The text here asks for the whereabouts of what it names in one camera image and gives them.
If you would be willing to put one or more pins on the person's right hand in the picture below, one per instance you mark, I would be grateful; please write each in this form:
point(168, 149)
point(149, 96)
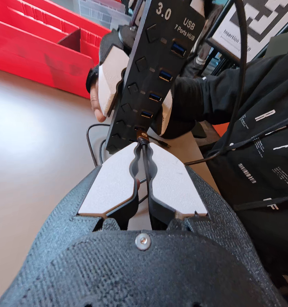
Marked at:
point(96, 103)

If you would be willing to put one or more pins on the red divided bin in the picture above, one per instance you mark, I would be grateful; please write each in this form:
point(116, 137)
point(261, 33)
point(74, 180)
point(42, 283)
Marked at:
point(26, 60)

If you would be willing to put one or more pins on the person's black hoodie torso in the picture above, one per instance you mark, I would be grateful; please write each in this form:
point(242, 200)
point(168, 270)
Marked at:
point(266, 156)

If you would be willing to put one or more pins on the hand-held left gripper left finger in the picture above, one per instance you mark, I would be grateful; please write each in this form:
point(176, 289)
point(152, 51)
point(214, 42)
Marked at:
point(110, 187)

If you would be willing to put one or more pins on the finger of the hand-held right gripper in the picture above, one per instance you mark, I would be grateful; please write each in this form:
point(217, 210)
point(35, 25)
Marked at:
point(109, 76)
point(166, 112)

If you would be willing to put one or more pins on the clear plastic box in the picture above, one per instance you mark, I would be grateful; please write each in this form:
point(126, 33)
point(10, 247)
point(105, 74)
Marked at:
point(98, 12)

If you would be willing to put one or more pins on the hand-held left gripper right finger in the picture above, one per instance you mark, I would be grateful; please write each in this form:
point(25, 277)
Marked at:
point(177, 187)

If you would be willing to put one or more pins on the black usb hub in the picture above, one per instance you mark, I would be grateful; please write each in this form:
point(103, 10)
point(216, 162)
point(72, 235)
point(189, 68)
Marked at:
point(156, 57)

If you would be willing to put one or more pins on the orange sheet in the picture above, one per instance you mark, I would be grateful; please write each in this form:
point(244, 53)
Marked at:
point(222, 129)

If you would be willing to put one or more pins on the printed tag sign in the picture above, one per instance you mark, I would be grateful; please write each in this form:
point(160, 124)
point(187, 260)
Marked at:
point(259, 36)

